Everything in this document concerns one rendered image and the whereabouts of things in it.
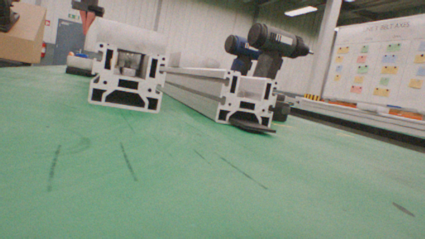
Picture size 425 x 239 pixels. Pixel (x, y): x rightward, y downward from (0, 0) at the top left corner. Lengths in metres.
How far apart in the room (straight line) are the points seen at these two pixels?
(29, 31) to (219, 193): 1.29
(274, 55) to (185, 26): 11.96
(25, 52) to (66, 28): 10.94
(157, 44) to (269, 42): 0.30
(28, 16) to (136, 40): 1.01
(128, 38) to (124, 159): 0.33
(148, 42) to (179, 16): 12.15
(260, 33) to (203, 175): 0.54
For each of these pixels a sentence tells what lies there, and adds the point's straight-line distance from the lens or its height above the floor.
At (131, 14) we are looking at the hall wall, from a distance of 12.38.
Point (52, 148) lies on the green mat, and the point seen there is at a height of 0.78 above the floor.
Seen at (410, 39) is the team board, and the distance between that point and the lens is 3.78.
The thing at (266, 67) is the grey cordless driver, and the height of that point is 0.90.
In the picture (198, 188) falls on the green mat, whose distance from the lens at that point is 0.17.
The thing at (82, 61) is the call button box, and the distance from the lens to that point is 1.07.
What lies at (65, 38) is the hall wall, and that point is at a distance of 12.27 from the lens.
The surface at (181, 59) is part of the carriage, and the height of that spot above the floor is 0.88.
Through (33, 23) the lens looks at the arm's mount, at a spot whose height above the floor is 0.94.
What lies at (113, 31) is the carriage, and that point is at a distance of 0.50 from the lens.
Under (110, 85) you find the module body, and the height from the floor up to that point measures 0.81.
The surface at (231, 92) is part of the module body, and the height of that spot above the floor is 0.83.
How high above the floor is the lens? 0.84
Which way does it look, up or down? 7 degrees down
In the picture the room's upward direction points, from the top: 11 degrees clockwise
